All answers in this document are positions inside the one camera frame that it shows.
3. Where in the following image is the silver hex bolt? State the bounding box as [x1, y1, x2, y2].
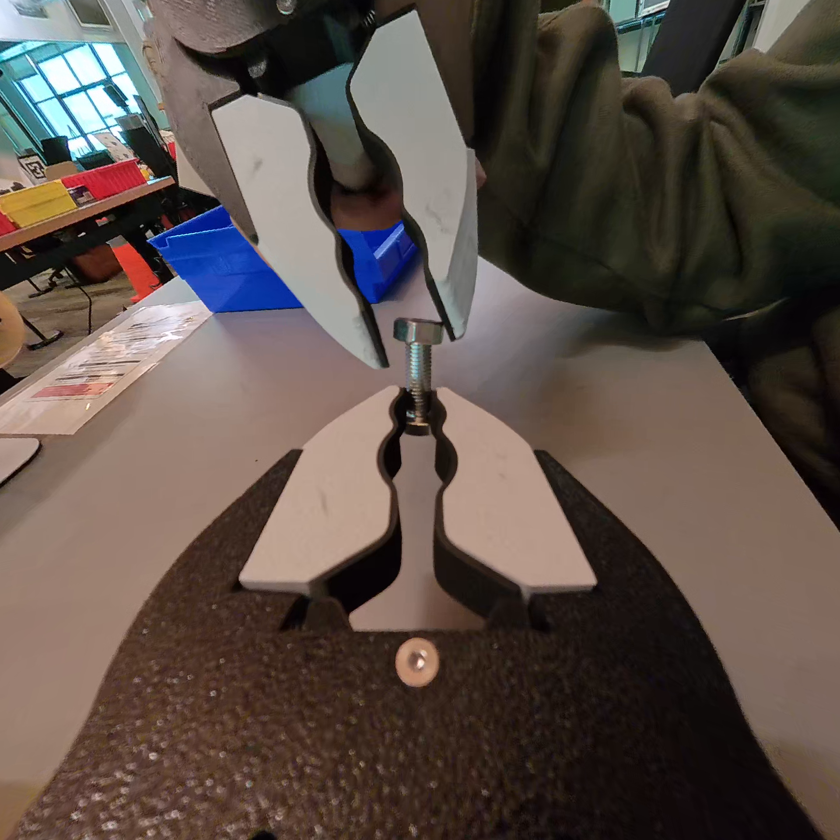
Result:
[392, 318, 446, 421]

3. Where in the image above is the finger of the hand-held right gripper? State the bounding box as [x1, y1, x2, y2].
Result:
[348, 7, 480, 342]
[210, 92, 389, 370]

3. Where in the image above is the laminated instruction sheet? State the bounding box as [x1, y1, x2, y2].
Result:
[0, 302, 212, 435]

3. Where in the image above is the large window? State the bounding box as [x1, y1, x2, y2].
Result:
[0, 41, 142, 158]

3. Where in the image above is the beige round chair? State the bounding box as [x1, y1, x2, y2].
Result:
[0, 292, 27, 389]

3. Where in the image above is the person's green hoodie torso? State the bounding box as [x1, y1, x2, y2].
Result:
[712, 298, 840, 526]

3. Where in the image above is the small yellow plastic bin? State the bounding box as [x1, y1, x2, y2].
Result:
[0, 180, 78, 229]

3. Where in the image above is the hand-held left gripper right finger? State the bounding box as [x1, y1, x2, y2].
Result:
[433, 386, 599, 621]

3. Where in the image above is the person's right hand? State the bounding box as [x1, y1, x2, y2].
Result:
[330, 178, 403, 232]

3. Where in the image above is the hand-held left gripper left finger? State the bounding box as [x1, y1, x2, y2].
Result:
[238, 386, 403, 614]

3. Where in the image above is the wooden background table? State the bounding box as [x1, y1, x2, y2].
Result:
[0, 176, 177, 290]

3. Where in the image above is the orange traffic cone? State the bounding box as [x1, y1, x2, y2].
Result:
[112, 244, 162, 298]

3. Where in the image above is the dark panel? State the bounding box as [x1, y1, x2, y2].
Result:
[640, 0, 749, 93]

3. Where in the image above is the red plastic bin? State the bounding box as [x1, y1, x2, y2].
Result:
[60, 159, 147, 193]

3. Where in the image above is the grey desk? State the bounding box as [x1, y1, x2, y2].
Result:
[0, 252, 840, 840]

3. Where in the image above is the blue plastic bin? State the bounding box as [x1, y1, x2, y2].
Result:
[147, 205, 421, 313]

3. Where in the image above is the person's right forearm green sleeve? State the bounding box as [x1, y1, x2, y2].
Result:
[472, 0, 840, 339]

